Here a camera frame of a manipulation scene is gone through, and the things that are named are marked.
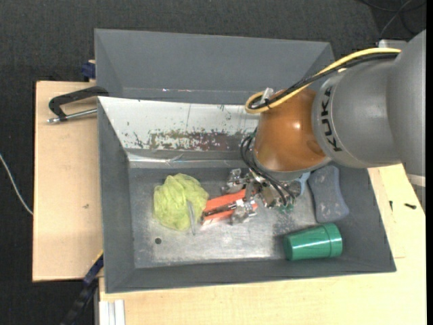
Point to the pale wood board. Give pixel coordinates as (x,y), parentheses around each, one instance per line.
(67,188)

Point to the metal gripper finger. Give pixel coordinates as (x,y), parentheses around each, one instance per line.
(243,212)
(234,180)

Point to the yellow-green mesh bath sponge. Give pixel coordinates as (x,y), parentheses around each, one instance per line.
(174,200)

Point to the grey metal bin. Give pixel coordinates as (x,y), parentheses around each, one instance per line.
(216,245)

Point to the green plastic cup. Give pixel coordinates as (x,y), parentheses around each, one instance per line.
(313,242)

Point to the orange flat tool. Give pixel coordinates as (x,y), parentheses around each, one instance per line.
(220,204)

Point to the blue-grey sponge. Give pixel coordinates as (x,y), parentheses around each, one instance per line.
(327,195)

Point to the black cylinder on white bracket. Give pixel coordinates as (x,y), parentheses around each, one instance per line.
(304,178)

